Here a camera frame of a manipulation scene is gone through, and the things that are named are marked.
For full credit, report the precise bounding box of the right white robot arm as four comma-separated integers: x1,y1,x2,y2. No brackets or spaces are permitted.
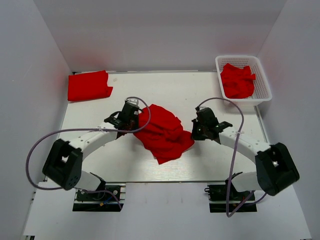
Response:
191,107,300,200

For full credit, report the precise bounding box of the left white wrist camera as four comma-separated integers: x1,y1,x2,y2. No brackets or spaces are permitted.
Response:
125,97,139,106

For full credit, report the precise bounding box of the crumpled red shirt in basket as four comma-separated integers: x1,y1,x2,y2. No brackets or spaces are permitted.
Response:
220,63,256,99

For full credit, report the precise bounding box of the red t shirt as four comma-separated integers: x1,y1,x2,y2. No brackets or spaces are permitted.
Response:
134,104,195,165
67,70,113,102

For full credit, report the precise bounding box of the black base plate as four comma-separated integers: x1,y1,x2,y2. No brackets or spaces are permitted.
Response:
204,183,257,213
72,183,126,213

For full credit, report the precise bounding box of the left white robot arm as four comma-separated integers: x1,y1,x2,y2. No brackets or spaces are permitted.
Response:
42,100,139,200

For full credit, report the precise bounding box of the white plastic mesh basket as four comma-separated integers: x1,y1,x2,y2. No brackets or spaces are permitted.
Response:
215,55,272,107

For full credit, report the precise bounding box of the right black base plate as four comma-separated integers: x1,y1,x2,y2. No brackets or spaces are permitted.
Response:
204,183,257,213

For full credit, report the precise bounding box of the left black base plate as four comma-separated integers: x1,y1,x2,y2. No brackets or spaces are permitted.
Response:
72,183,126,213

